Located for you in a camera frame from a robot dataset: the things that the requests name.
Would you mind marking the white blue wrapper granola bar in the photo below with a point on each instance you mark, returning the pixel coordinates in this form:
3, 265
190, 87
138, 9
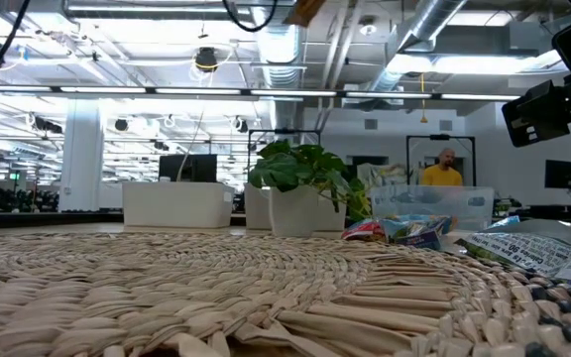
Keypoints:
543, 230

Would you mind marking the silver printed wrapper granola bar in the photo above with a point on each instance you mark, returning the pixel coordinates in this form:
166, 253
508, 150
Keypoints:
528, 255

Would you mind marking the red wrapper granola bar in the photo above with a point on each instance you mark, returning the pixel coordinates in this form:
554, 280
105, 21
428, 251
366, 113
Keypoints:
365, 230

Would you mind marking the person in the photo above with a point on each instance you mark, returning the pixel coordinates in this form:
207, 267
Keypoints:
442, 171

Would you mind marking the clear plastic bin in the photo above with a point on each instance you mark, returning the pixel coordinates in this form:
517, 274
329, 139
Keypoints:
434, 204

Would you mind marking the green artificial leafy plant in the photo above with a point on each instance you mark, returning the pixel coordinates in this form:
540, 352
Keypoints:
295, 168

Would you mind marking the white plant pot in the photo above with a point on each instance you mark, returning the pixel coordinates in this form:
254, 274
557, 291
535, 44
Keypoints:
293, 210

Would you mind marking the round woven straw placemat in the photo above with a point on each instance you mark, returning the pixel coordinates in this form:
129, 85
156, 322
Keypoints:
216, 292

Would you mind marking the silver ventilation duct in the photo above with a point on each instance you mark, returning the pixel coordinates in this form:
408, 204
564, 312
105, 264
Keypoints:
414, 35

